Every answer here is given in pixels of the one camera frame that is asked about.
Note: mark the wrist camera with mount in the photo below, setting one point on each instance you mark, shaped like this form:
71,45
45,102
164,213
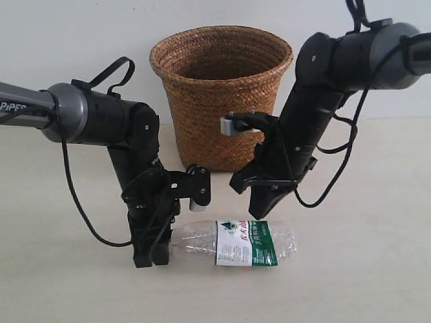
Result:
246,122
193,184

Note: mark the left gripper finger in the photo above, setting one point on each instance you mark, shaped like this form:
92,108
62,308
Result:
161,252
141,254

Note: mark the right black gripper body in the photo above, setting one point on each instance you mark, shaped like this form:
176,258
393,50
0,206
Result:
271,164

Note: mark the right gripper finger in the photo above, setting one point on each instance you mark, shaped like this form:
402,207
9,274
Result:
264,198
239,185

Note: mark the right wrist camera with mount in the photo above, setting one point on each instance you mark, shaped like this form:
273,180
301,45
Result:
246,122

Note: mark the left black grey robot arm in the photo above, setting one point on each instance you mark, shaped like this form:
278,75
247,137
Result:
72,113

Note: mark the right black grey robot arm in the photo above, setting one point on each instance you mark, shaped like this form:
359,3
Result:
388,56

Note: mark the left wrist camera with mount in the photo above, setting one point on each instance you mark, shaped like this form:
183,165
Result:
193,184

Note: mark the clear plastic bottle green label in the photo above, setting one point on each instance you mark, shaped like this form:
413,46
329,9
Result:
234,243

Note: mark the brown woven wicker basket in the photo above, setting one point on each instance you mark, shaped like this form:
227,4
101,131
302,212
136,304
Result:
210,71

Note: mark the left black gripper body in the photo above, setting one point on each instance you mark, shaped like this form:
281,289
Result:
146,192

